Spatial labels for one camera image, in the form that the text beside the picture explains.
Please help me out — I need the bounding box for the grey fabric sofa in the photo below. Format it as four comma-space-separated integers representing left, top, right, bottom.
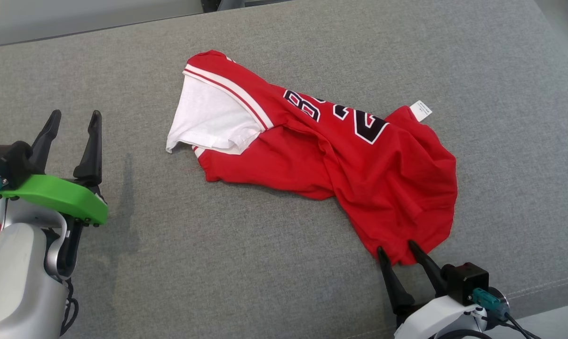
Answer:
0, 0, 568, 339

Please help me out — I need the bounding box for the teal right camera connector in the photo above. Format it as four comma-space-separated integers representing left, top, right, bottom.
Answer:
472, 288, 509, 321

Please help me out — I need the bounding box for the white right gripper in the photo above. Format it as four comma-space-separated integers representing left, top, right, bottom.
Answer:
377, 240, 487, 339

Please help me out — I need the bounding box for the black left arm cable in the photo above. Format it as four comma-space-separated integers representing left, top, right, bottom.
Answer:
60, 278, 80, 337

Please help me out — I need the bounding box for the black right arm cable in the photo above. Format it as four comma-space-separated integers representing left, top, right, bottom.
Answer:
481, 311, 543, 339

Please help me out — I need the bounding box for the red white basketball jersey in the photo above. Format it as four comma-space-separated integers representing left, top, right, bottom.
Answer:
166, 49, 457, 266

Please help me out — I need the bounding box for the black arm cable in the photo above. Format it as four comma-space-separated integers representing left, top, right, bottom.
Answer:
60, 278, 80, 337
481, 311, 543, 339

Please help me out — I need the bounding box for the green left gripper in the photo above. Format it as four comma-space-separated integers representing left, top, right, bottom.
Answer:
0, 110, 109, 226

